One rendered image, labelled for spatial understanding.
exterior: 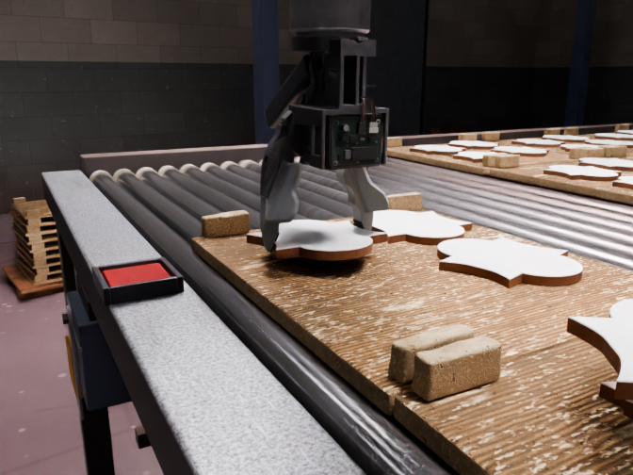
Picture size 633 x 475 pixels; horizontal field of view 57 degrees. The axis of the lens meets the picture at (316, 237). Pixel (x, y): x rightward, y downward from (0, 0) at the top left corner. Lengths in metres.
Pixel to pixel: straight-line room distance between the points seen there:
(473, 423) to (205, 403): 0.17
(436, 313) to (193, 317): 0.21
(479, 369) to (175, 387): 0.20
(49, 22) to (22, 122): 0.86
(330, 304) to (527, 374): 0.17
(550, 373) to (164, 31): 5.56
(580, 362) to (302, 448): 0.20
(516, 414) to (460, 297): 0.18
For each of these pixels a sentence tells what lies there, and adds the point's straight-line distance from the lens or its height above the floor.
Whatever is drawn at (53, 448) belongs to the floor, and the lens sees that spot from 2.11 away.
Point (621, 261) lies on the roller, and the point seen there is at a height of 0.91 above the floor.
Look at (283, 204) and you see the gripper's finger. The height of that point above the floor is 1.00.
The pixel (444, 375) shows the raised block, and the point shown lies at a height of 0.95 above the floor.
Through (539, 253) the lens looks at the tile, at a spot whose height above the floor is 0.95.
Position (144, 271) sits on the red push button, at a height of 0.93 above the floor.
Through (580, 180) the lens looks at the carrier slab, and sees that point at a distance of 1.20.
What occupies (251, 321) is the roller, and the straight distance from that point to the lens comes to 0.51.
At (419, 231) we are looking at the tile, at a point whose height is 0.95.
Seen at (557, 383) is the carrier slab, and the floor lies 0.94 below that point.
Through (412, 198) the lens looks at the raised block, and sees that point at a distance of 0.84.
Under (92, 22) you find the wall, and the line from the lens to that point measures 5.65.
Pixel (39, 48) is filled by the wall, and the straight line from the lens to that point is 5.55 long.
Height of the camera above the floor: 1.12
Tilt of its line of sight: 15 degrees down
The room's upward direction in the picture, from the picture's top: straight up
